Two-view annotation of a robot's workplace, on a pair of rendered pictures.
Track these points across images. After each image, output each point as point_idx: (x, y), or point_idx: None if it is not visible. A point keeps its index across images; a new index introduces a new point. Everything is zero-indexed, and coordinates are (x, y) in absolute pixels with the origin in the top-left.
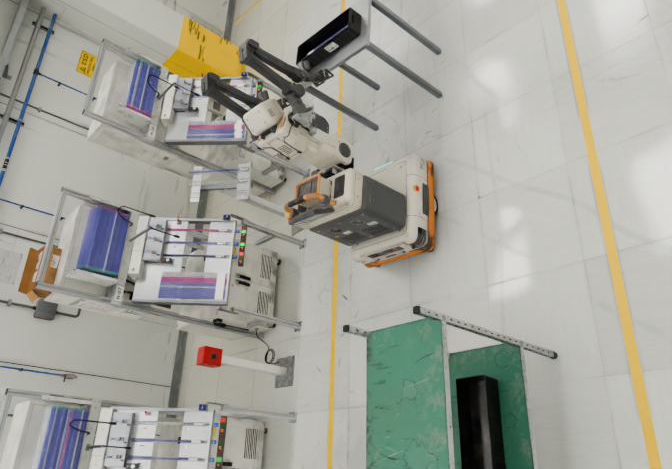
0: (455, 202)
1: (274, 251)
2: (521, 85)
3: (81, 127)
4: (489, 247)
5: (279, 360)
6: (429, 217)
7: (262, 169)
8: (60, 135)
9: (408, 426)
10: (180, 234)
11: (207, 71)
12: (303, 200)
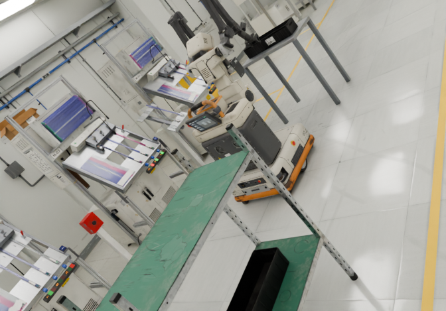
0: (320, 165)
1: None
2: (399, 95)
3: (103, 81)
4: (333, 194)
5: None
6: (295, 168)
7: None
8: (87, 79)
9: (180, 225)
10: (119, 138)
11: None
12: (201, 104)
